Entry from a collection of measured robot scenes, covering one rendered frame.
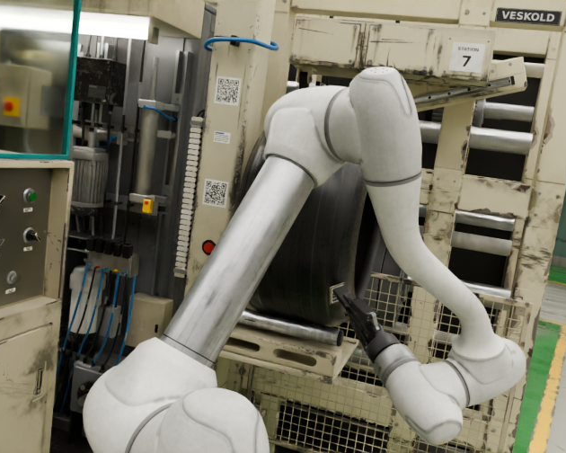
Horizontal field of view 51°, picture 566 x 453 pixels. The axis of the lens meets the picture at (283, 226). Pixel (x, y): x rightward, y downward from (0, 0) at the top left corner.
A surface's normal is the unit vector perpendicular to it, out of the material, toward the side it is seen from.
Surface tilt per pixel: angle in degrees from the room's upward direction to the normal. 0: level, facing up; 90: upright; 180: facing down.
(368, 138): 110
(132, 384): 53
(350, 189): 72
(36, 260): 90
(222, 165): 90
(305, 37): 90
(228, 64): 90
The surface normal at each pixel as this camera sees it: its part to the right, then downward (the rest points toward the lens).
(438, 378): 0.03, -0.80
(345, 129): -0.62, 0.33
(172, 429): -0.56, -0.50
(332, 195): 0.01, -0.17
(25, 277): 0.94, 0.17
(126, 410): -0.40, -0.72
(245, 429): 0.67, -0.36
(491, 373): 0.25, 0.14
